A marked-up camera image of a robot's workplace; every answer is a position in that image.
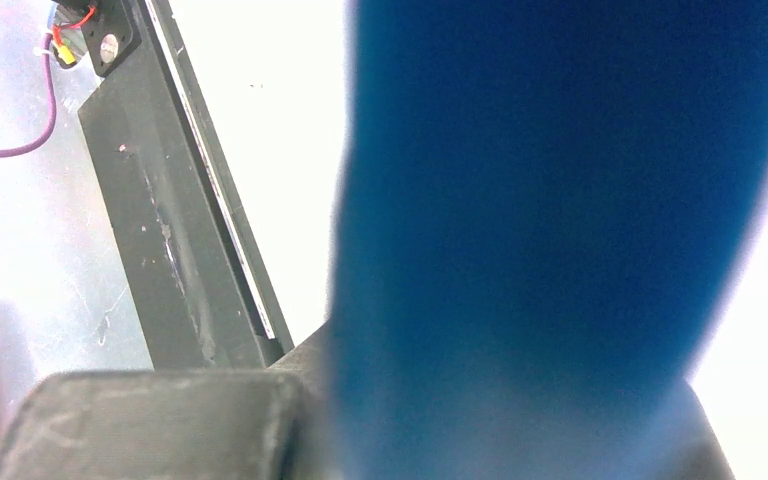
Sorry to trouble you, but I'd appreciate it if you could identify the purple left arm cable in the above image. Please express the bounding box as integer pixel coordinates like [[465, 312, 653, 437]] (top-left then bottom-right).
[[0, 33, 59, 159]]

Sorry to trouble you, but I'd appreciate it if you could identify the blue framed whiteboard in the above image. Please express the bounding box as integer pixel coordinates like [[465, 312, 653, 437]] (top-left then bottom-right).
[[328, 1, 768, 479]]

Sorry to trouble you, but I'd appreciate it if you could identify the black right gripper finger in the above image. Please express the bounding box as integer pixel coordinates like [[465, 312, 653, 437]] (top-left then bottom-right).
[[0, 328, 331, 479]]

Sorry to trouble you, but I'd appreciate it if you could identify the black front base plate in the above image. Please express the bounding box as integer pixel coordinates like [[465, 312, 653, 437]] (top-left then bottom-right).
[[63, 1, 294, 369]]

